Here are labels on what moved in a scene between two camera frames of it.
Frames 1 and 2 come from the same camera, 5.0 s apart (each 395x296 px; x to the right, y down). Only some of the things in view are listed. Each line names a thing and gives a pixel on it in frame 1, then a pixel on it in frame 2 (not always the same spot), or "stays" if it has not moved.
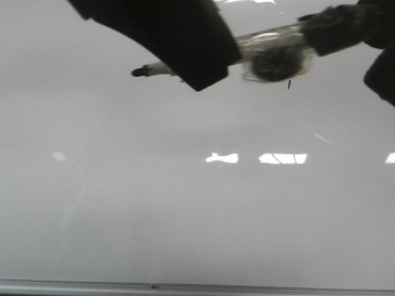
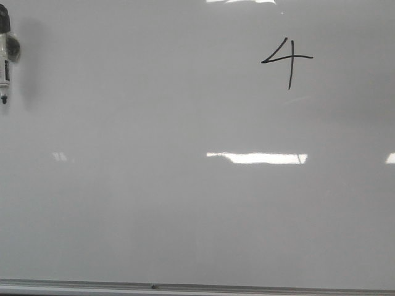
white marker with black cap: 273,55 → 9,51
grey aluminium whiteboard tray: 11,287 stays
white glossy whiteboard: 105,176 stays
